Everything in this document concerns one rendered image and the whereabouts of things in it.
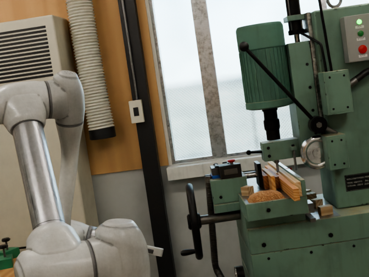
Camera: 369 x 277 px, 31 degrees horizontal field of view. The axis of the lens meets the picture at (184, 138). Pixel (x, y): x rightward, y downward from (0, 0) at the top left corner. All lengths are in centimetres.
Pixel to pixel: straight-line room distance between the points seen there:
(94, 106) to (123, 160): 39
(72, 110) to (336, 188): 98
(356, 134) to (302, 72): 29
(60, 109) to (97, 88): 150
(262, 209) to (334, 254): 32
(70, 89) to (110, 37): 168
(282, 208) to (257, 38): 61
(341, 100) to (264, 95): 27
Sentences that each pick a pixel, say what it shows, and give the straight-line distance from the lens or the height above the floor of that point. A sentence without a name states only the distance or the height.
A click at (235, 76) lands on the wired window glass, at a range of 391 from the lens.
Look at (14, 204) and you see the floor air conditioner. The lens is 385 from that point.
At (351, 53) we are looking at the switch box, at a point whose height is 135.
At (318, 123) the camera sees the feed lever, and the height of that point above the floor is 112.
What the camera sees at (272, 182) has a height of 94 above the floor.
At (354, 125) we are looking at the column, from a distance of 244.
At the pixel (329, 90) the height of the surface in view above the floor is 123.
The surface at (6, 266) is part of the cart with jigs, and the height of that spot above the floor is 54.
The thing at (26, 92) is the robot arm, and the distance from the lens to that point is 224.
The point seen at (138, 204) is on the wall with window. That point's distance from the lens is 397.
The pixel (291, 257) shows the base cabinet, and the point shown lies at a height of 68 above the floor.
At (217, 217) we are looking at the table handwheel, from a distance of 249.
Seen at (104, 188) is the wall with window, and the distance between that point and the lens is 400.
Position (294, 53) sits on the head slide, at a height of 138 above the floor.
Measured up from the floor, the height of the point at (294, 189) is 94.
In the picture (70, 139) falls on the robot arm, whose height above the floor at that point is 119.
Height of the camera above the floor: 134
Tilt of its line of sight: 5 degrees down
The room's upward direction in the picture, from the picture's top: 8 degrees counter-clockwise
